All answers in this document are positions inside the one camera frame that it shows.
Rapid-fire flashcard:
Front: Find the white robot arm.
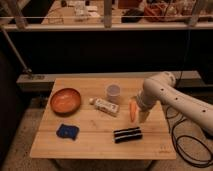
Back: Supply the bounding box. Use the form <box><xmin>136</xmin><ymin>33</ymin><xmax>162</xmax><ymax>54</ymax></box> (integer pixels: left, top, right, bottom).
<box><xmin>136</xmin><ymin>72</ymin><xmax>213</xmax><ymax>136</ymax></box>

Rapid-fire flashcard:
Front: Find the orange ceramic bowl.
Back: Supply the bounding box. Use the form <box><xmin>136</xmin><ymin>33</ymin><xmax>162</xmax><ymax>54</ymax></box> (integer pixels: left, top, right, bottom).
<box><xmin>50</xmin><ymin>88</ymin><xmax>81</xmax><ymax>115</ymax></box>

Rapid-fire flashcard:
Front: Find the white tube with cap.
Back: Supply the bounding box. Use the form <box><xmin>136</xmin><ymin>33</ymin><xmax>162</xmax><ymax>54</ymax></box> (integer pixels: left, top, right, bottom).
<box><xmin>89</xmin><ymin>98</ymin><xmax>119</xmax><ymax>117</ymax></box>

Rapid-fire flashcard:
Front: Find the clear plastic cup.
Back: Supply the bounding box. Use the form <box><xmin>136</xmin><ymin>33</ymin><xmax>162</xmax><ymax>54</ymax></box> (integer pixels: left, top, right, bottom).
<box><xmin>106</xmin><ymin>84</ymin><xmax>121</xmax><ymax>104</ymax></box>

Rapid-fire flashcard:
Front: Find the wooden table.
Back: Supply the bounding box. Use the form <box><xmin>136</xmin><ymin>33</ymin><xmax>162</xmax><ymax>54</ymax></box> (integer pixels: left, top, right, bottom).
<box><xmin>30</xmin><ymin>78</ymin><xmax>176</xmax><ymax>160</ymax></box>

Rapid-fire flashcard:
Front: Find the blue cloth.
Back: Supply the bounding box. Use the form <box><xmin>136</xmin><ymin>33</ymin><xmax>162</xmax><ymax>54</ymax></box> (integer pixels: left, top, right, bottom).
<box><xmin>56</xmin><ymin>124</ymin><xmax>79</xmax><ymax>140</ymax></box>

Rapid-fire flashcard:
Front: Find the black object on shelf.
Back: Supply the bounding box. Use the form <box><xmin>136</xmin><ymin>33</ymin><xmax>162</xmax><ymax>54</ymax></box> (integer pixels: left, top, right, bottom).
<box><xmin>121</xmin><ymin>8</ymin><xmax>144</xmax><ymax>23</ymax></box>

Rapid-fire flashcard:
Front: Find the red basket on shelf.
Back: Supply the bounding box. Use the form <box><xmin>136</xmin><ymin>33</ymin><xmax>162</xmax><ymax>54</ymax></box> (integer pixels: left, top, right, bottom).
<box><xmin>144</xmin><ymin>3</ymin><xmax>180</xmax><ymax>22</ymax></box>

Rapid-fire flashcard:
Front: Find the diagonal metal pole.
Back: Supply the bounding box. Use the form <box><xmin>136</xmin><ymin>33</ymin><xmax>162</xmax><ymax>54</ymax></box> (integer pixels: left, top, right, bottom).
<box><xmin>0</xmin><ymin>26</ymin><xmax>32</xmax><ymax>77</ymax></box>

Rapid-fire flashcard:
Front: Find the black cable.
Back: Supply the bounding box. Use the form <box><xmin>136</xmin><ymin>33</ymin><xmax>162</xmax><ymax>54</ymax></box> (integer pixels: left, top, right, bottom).
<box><xmin>164</xmin><ymin>105</ymin><xmax>213</xmax><ymax>169</ymax></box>

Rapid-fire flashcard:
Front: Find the grey metal rail base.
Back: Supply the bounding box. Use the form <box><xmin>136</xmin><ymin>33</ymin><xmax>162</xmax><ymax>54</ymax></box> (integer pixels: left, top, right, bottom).
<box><xmin>16</xmin><ymin>70</ymin><xmax>213</xmax><ymax>93</ymax></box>

